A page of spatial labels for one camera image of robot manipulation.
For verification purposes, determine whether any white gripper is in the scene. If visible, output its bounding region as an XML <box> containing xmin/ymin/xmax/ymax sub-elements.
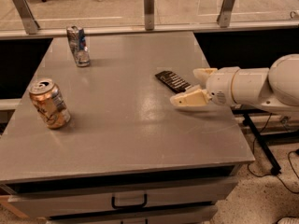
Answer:
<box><xmin>170</xmin><ymin>67</ymin><xmax>239</xmax><ymax>107</ymax></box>

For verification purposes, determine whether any black rxbar chocolate wrapper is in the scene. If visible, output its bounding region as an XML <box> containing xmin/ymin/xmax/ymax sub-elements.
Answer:
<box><xmin>155</xmin><ymin>71</ymin><xmax>192</xmax><ymax>93</ymax></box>

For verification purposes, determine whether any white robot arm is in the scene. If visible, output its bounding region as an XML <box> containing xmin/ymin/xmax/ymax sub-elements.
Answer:
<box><xmin>170</xmin><ymin>54</ymin><xmax>299</xmax><ymax>117</ymax></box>

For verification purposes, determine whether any silver blue redbull can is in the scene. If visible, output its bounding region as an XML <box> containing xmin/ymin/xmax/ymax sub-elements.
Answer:
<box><xmin>66</xmin><ymin>26</ymin><xmax>91</xmax><ymax>67</ymax></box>

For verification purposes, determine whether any orange soda can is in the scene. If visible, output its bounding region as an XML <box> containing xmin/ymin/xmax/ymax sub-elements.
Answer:
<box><xmin>29</xmin><ymin>77</ymin><xmax>71</xmax><ymax>129</ymax></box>

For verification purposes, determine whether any black metal stand leg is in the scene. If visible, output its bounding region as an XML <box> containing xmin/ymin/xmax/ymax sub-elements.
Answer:
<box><xmin>243</xmin><ymin>113</ymin><xmax>281</xmax><ymax>176</ymax></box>

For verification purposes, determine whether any lower grey drawer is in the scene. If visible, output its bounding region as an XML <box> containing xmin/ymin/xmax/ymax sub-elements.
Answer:
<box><xmin>46</xmin><ymin>205</ymin><xmax>218</xmax><ymax>224</ymax></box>

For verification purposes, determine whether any grey drawer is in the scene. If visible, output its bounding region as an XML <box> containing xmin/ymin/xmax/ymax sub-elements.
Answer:
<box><xmin>8</xmin><ymin>176</ymin><xmax>237</xmax><ymax>217</ymax></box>
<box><xmin>46</xmin><ymin>205</ymin><xmax>218</xmax><ymax>224</ymax></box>

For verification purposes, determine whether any upper grey drawer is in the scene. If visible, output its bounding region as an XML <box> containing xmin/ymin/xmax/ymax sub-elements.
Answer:
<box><xmin>8</xmin><ymin>176</ymin><xmax>237</xmax><ymax>217</ymax></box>

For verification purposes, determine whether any white shoe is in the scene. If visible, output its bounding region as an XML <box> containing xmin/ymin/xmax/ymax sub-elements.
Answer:
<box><xmin>276</xmin><ymin>217</ymin><xmax>299</xmax><ymax>224</ymax></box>

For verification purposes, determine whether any right metal glass bracket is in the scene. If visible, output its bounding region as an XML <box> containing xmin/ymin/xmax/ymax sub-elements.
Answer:
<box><xmin>217</xmin><ymin>0</ymin><xmax>235</xmax><ymax>28</ymax></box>

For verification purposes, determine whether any metal glass bracket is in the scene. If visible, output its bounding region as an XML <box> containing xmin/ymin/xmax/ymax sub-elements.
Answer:
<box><xmin>144</xmin><ymin>0</ymin><xmax>154</xmax><ymax>31</ymax></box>
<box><xmin>217</xmin><ymin>0</ymin><xmax>235</xmax><ymax>28</ymax></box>
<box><xmin>12</xmin><ymin>0</ymin><xmax>39</xmax><ymax>35</ymax></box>

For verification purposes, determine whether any black floor cable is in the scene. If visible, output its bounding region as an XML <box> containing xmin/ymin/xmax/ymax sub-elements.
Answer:
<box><xmin>247</xmin><ymin>112</ymin><xmax>299</xmax><ymax>195</ymax></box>

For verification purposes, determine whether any middle metal glass bracket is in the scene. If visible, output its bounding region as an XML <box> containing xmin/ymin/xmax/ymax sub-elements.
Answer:
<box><xmin>144</xmin><ymin>0</ymin><xmax>154</xmax><ymax>31</ymax></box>

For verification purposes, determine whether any left metal glass bracket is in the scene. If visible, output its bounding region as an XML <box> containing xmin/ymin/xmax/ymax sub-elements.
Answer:
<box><xmin>12</xmin><ymin>0</ymin><xmax>39</xmax><ymax>35</ymax></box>

